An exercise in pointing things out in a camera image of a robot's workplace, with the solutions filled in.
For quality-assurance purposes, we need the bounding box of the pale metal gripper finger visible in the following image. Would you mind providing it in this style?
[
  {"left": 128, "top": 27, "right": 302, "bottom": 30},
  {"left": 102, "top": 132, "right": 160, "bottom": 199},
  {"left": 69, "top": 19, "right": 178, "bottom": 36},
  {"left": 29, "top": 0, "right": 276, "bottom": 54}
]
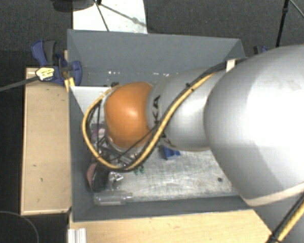
[{"left": 108, "top": 172, "right": 125, "bottom": 189}]

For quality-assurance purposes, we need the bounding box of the pink round object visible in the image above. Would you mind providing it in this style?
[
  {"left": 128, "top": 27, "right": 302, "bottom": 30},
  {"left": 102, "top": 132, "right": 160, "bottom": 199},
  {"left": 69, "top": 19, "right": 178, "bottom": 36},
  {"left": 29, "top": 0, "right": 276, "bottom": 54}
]
[{"left": 85, "top": 163, "right": 98, "bottom": 187}]

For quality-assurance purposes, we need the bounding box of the blue plastic toy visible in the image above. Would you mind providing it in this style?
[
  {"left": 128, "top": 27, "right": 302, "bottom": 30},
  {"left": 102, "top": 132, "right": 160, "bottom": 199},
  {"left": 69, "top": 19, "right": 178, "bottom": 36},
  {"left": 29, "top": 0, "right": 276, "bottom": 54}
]
[{"left": 162, "top": 145, "right": 181, "bottom": 161}]

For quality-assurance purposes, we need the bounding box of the grey metal bin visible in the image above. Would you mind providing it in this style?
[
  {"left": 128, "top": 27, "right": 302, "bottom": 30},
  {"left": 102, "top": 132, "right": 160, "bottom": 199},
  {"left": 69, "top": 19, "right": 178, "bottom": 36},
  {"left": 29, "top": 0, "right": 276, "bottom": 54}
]
[{"left": 66, "top": 28, "right": 247, "bottom": 222}]

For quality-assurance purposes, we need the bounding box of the pale wood flat board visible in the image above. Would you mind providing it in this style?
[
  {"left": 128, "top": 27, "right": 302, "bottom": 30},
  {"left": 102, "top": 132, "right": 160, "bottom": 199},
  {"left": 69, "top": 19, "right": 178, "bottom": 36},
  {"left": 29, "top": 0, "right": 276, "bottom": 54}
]
[{"left": 20, "top": 67, "right": 72, "bottom": 216}]

